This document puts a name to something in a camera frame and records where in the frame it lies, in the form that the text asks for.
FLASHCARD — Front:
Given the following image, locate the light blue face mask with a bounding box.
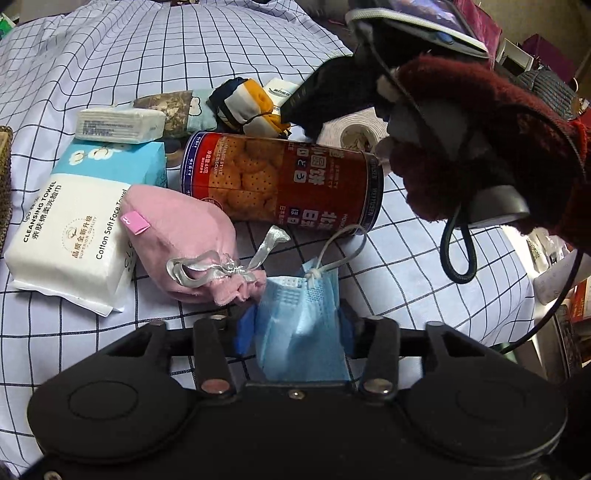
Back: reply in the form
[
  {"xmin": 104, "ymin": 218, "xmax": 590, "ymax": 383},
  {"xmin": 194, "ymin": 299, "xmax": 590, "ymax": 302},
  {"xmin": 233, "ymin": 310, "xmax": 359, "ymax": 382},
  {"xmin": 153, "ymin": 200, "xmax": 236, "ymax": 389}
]
[{"xmin": 254, "ymin": 224, "xmax": 369, "ymax": 383}]

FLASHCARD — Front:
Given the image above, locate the pink drawstring pouch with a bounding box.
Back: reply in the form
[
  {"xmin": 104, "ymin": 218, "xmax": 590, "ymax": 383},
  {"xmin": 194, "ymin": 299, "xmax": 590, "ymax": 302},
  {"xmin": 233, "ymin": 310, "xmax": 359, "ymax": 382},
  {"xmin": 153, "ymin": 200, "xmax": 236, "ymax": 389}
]
[{"xmin": 119, "ymin": 184, "xmax": 266, "ymax": 306}]

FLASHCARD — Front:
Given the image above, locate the white pocket tissue pack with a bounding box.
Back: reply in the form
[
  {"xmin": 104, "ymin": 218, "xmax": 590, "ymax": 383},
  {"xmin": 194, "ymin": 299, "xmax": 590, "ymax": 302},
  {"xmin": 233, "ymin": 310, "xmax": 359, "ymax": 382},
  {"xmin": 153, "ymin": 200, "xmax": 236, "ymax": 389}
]
[{"xmin": 74, "ymin": 107, "xmax": 166, "ymax": 144}]

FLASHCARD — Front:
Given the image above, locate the dark red gloved hand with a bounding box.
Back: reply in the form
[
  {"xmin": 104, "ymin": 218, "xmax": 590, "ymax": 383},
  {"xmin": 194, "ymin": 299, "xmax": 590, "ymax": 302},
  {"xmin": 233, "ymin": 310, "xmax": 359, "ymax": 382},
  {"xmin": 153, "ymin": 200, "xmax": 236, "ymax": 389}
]
[{"xmin": 378, "ymin": 55, "xmax": 590, "ymax": 253}]

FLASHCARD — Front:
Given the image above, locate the red biscuit can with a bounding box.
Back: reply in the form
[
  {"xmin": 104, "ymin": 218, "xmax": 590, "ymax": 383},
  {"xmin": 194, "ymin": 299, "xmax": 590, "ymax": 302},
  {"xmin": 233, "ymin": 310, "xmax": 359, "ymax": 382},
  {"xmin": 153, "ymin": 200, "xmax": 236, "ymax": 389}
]
[{"xmin": 180, "ymin": 132, "xmax": 384, "ymax": 232}]

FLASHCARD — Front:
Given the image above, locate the blue white cleansing towel pack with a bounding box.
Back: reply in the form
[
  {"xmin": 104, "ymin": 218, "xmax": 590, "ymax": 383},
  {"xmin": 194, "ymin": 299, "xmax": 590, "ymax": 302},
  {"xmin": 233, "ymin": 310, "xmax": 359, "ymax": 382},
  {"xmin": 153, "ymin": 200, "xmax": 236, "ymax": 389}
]
[{"xmin": 5, "ymin": 140, "xmax": 167, "ymax": 317}]

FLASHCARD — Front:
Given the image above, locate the blue grid checked tablecloth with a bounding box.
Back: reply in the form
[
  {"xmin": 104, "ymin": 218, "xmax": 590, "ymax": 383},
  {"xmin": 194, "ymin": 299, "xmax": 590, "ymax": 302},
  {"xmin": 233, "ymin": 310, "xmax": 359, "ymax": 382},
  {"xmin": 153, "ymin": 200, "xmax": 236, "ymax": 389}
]
[{"xmin": 0, "ymin": 0, "xmax": 537, "ymax": 476}]

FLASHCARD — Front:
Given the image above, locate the fabric-lined woven basket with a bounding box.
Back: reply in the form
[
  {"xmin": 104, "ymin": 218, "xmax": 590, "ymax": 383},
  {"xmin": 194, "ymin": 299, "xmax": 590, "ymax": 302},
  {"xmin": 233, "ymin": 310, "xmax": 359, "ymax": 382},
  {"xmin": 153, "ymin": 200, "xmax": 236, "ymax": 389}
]
[{"xmin": 0, "ymin": 126, "xmax": 13, "ymax": 249}]

